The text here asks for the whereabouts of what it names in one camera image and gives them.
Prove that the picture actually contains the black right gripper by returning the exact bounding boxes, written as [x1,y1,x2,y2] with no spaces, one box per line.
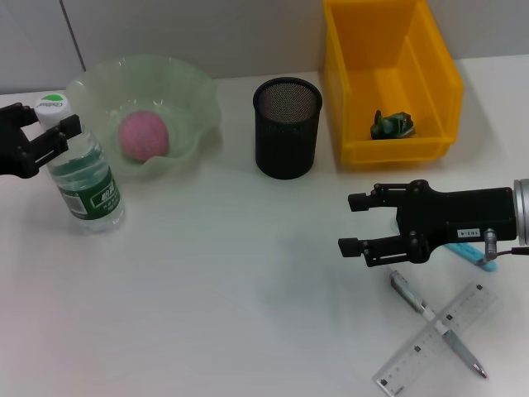
[337,179,517,268]

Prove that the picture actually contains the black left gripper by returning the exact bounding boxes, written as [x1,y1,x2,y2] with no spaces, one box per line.
[0,103,80,179]

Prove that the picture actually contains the clear green-label water bottle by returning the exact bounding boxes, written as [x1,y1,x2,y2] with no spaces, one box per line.
[35,93,126,235]

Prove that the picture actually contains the green plastic wrapper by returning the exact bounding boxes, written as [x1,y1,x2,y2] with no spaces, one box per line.
[369,109,417,141]

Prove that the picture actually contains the pink peach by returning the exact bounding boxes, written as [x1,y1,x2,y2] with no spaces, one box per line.
[118,110,170,162]

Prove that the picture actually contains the black mesh pen holder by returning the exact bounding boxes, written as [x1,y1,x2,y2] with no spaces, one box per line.
[252,77,323,180]

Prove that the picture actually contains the blue scissors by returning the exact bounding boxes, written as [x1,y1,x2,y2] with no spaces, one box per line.
[444,242,499,274]

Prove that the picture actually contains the transparent plastic ruler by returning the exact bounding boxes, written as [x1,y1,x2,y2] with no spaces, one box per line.
[373,280,497,397]

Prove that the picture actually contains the green glass fruit bowl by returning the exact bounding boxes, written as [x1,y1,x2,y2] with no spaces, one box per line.
[65,55,222,182]

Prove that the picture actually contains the white grey pen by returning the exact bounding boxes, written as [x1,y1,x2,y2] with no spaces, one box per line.
[388,270,488,380]

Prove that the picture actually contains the yellow plastic bin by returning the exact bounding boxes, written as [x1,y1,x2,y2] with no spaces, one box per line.
[322,0,465,171]

